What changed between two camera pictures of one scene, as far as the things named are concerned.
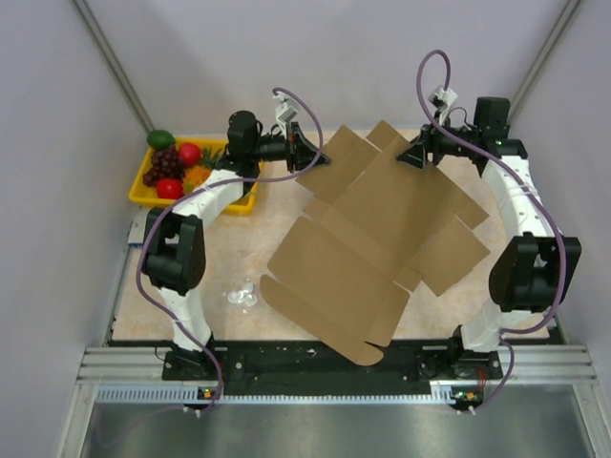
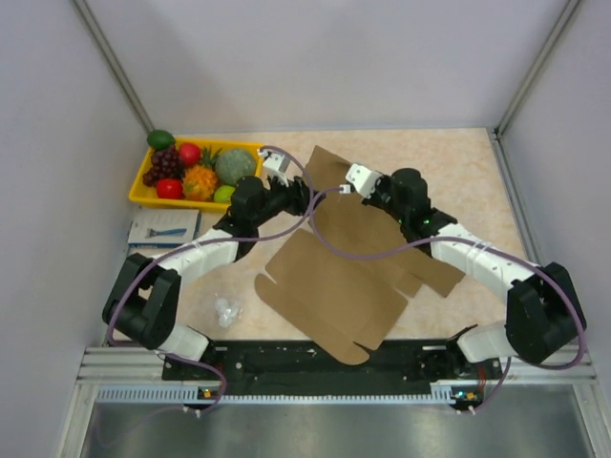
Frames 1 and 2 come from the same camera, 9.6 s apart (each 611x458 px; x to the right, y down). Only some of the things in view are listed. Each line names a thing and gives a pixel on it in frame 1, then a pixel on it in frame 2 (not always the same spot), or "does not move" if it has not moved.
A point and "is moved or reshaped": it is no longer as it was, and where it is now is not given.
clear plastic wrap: x=243 y=296 to x=226 y=313
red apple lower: x=170 y=188 does not move
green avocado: x=160 y=139 does not move
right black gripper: x=429 y=140 to x=371 y=200
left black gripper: x=304 y=154 to x=295 y=193
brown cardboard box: x=379 y=223 is moved or reshaped
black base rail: x=292 y=368 does not move
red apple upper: x=189 y=153 does not move
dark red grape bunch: x=166 y=163 does not move
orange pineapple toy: x=196 y=176 does not move
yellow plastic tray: x=145 y=195 does not move
